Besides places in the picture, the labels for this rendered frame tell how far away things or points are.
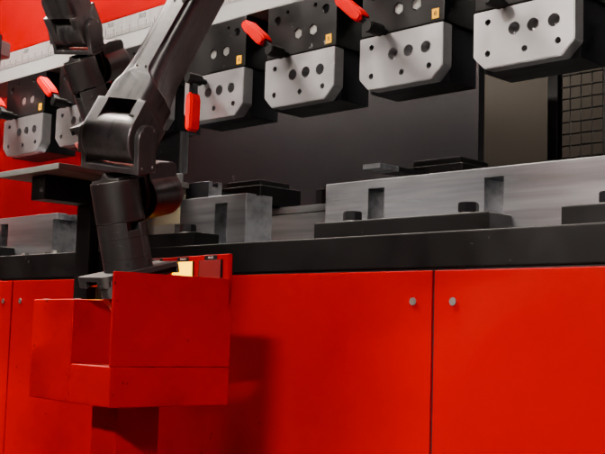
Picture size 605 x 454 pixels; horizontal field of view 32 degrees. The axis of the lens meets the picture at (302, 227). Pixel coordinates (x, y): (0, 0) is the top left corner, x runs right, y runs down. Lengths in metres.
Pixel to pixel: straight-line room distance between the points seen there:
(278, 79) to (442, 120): 0.55
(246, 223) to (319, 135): 0.68
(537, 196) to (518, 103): 2.07
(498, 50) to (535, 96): 2.00
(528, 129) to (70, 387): 2.35
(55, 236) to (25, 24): 0.47
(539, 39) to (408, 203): 0.29
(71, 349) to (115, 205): 0.18
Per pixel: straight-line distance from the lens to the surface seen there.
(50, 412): 1.90
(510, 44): 1.40
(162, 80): 1.25
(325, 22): 1.62
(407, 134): 2.18
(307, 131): 2.38
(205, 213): 1.77
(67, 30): 1.78
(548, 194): 1.34
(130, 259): 1.22
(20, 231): 2.25
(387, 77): 1.51
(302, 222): 1.96
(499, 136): 3.41
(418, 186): 1.46
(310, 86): 1.61
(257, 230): 1.72
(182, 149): 1.88
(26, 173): 1.76
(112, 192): 1.21
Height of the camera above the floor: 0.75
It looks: 6 degrees up
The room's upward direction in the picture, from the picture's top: 2 degrees clockwise
